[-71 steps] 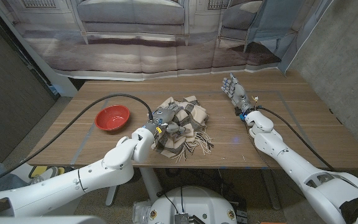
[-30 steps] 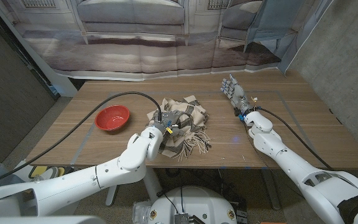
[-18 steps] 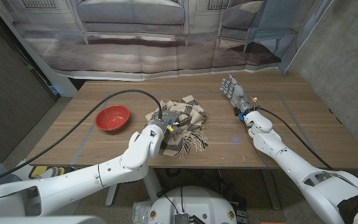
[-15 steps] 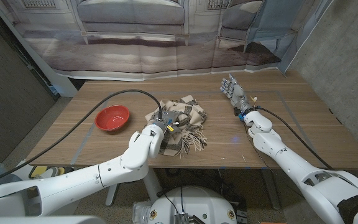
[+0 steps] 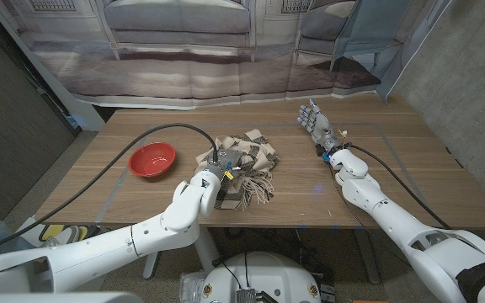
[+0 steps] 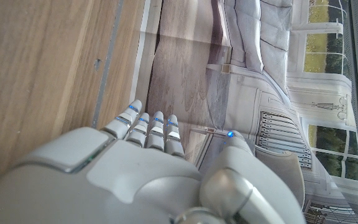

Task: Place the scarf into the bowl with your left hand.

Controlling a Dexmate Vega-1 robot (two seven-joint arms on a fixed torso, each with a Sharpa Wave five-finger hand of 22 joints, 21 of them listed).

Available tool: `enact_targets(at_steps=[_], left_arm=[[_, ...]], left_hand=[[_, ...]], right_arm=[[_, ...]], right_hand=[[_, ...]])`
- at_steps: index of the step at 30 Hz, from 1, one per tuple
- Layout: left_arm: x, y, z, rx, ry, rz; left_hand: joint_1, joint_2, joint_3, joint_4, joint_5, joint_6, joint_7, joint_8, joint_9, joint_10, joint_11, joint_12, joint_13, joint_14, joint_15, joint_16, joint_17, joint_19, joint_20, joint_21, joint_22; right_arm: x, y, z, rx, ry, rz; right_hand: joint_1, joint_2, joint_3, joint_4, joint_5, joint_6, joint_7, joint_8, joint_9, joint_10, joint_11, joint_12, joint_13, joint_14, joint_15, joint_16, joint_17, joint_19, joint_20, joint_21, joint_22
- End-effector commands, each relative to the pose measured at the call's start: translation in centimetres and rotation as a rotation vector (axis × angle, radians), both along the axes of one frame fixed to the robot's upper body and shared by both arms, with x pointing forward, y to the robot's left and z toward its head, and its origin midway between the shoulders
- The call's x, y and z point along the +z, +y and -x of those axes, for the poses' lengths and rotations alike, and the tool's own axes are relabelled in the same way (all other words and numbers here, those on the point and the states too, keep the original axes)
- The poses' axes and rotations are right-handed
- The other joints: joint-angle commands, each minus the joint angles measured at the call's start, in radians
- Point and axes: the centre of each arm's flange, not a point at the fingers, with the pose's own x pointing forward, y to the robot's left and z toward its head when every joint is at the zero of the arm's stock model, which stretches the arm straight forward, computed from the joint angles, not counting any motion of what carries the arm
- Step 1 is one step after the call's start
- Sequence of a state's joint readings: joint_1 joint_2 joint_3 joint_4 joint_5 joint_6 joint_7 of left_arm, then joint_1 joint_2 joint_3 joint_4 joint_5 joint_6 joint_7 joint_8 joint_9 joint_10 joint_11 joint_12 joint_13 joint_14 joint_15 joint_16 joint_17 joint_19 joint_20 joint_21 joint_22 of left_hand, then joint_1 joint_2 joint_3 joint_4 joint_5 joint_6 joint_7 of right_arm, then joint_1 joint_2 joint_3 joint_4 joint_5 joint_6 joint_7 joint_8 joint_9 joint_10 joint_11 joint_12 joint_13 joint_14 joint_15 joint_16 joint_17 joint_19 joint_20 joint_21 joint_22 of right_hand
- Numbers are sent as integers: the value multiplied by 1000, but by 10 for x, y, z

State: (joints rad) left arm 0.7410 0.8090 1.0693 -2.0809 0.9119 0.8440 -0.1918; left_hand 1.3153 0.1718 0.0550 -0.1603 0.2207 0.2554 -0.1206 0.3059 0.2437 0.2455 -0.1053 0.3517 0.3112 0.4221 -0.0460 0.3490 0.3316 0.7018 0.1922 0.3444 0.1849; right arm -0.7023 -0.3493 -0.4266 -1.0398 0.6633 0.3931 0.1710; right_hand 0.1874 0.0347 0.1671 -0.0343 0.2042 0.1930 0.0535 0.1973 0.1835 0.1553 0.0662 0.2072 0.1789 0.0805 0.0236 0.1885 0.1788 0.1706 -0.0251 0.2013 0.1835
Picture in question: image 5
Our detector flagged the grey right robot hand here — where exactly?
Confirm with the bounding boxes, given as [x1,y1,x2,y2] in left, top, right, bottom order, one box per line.
[296,98,343,157]

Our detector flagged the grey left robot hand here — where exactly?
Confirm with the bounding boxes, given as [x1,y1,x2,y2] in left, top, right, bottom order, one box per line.
[203,147,244,182]

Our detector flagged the beige plaid fringed scarf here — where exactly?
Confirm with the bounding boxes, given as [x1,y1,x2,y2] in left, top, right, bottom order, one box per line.
[195,129,280,211]

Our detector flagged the red bowl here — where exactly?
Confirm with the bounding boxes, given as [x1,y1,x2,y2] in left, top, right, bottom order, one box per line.
[127,141,177,178]

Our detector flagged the printed room backdrop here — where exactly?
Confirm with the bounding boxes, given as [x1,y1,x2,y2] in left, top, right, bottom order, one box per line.
[0,0,454,111]

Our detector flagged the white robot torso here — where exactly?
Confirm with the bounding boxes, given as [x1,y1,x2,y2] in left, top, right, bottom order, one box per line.
[200,251,322,303]

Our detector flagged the clear plastic container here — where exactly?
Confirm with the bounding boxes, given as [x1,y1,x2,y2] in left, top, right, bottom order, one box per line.
[179,271,205,303]

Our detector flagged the grey table leg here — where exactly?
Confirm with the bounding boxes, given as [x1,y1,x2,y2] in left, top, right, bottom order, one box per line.
[354,229,381,285]

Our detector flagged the yellow black floor item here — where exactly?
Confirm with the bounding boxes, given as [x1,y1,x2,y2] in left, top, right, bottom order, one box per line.
[38,224,100,249]

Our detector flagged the yellow tagged left wrist wire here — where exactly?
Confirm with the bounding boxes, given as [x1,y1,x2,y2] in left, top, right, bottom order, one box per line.
[223,165,243,181]

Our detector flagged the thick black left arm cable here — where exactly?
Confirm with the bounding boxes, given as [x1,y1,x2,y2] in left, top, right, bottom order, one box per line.
[0,122,220,258]

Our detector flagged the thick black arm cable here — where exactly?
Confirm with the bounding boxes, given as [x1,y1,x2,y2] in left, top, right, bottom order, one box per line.
[345,142,454,231]
[0,122,220,258]

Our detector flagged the white table leg frame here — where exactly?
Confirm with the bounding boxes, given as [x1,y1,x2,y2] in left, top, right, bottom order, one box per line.
[142,226,223,281]

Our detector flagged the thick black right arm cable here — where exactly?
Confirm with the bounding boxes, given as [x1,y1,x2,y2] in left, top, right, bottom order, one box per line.
[345,142,454,231]

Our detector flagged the white backdrop post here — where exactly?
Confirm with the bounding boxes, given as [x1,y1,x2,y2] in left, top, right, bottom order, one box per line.
[0,0,107,132]

